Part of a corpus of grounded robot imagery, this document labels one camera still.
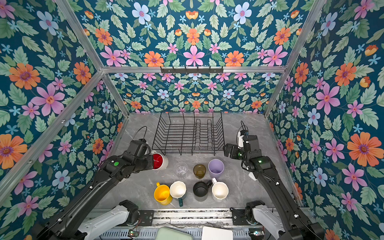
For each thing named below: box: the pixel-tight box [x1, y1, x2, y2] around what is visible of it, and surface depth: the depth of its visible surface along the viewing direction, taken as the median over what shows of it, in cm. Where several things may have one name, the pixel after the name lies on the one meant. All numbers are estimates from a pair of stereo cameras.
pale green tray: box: [155, 227, 194, 240], surface depth 69 cm
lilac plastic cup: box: [208, 158, 225, 179], surface depth 82 cm
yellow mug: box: [154, 182, 173, 206], surface depth 78 cm
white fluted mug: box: [211, 177, 229, 202], surface depth 77 cm
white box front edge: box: [202, 226, 234, 240], surface depth 67 cm
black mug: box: [192, 180, 213, 202], surface depth 81 cm
